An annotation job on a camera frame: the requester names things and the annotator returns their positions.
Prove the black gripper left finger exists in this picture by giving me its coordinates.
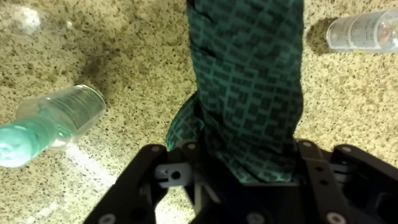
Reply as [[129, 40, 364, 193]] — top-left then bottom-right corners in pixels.
[[83, 142, 233, 224]]

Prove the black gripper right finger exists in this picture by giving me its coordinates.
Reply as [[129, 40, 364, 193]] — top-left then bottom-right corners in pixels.
[[296, 139, 398, 224]]

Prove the green umbrella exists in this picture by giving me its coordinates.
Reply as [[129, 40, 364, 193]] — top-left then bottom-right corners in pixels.
[[165, 0, 305, 183]]

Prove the clear bottle green cap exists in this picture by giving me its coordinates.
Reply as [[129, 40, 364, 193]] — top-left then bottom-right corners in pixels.
[[0, 84, 106, 168]]

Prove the clear bottle white cap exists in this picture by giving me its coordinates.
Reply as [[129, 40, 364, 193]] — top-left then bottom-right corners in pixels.
[[326, 9, 398, 53]]

